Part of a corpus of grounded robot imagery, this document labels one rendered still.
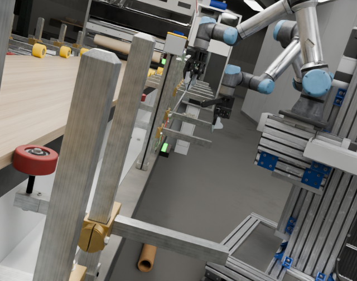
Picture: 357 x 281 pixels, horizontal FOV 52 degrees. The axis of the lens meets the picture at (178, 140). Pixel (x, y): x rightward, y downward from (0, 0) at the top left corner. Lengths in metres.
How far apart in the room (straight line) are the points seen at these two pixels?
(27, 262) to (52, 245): 0.50
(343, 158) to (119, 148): 1.25
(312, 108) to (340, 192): 0.48
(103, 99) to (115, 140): 0.27
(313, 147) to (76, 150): 1.43
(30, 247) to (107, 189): 0.37
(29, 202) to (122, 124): 0.26
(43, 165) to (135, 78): 0.25
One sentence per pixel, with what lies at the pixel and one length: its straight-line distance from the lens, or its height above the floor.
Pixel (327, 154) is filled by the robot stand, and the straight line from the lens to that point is 1.74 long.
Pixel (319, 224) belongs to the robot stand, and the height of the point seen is 0.51.
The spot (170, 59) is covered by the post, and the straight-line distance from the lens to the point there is 1.36.
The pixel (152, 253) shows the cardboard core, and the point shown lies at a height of 0.07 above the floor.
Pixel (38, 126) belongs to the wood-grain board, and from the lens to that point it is 0.96.
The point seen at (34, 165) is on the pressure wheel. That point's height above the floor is 0.89.
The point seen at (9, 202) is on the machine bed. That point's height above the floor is 0.77.
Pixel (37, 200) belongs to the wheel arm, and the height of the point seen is 0.82.
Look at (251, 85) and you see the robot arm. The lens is 1.92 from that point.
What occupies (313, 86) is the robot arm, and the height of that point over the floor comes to 1.18.
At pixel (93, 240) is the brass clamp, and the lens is 0.70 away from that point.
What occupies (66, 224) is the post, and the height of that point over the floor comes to 0.95.
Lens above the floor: 1.16
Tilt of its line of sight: 13 degrees down
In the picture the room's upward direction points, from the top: 16 degrees clockwise
